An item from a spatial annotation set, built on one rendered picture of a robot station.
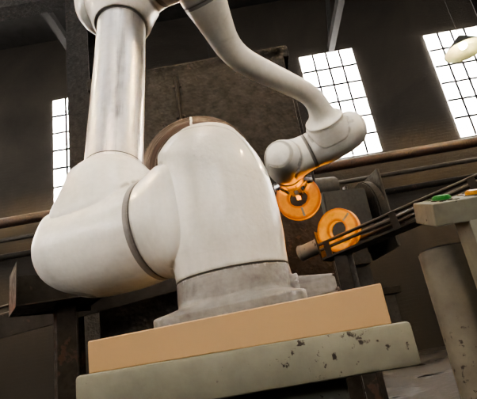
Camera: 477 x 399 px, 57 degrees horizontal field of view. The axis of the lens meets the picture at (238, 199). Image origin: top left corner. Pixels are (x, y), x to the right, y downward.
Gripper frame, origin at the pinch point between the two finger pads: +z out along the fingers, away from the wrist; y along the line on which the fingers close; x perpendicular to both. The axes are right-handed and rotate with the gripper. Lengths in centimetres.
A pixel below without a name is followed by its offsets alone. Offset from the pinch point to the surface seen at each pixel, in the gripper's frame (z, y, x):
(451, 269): -35, 33, -37
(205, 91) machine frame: 35, -34, 71
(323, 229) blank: 8.1, 5.9, -12.6
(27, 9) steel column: 260, -305, 402
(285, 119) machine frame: 40, 0, 48
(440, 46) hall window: 721, 310, 447
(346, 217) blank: 4.3, 14.4, -11.0
